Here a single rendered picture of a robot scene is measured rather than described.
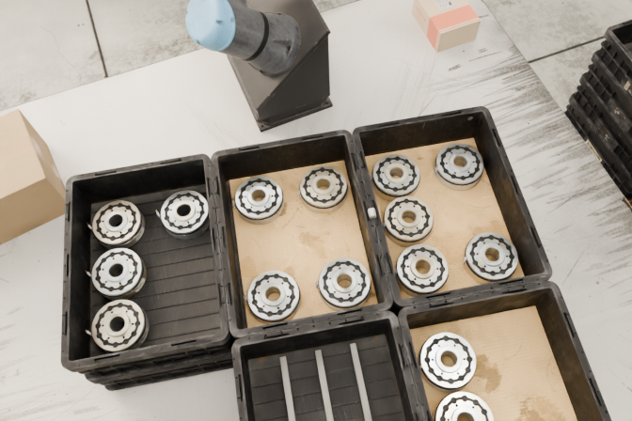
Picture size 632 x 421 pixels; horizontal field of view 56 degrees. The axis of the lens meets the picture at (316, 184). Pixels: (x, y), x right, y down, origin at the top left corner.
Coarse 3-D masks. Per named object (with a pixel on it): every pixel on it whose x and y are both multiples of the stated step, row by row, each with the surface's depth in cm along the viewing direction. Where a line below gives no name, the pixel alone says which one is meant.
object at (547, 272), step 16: (448, 112) 128; (464, 112) 128; (480, 112) 128; (368, 128) 127; (384, 128) 127; (496, 128) 126; (496, 144) 124; (368, 176) 121; (512, 176) 120; (368, 192) 120; (528, 208) 117; (528, 224) 115; (384, 240) 114; (384, 256) 113; (544, 256) 112; (544, 272) 110; (464, 288) 109; (480, 288) 109; (496, 288) 109; (400, 304) 108; (416, 304) 108
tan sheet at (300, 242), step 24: (288, 192) 132; (240, 216) 129; (288, 216) 129; (312, 216) 129; (336, 216) 128; (240, 240) 127; (264, 240) 126; (288, 240) 126; (312, 240) 126; (336, 240) 126; (360, 240) 125; (240, 264) 124; (264, 264) 124; (288, 264) 123; (312, 264) 123; (312, 288) 121; (312, 312) 118
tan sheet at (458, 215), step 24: (432, 168) 133; (432, 192) 130; (456, 192) 130; (480, 192) 130; (456, 216) 127; (480, 216) 127; (432, 240) 125; (456, 240) 125; (456, 264) 122; (456, 288) 120
